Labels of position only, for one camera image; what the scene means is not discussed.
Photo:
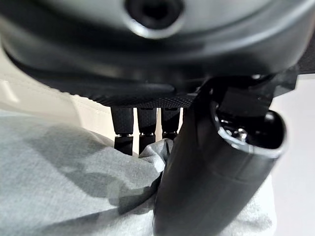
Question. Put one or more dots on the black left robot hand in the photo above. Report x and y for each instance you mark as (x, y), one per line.
(147, 61)

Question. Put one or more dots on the light grey fabric cushion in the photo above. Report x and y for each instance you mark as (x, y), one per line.
(61, 177)

